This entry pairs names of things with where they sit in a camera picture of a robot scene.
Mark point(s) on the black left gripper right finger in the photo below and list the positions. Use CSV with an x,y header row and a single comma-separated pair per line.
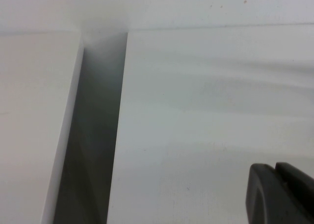
x,y
300,182

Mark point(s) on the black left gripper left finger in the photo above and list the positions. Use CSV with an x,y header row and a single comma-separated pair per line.
x,y
265,199

